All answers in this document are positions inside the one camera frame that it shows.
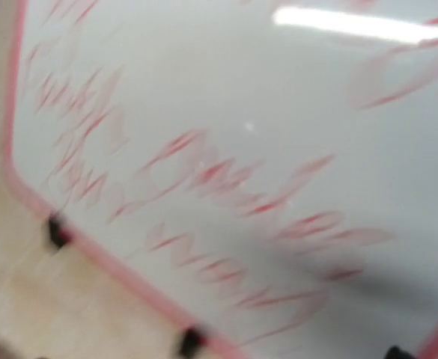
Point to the wire whiteboard stand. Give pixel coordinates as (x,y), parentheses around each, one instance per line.
(193,339)

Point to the pink framed whiteboard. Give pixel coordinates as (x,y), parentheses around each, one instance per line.
(264,171)

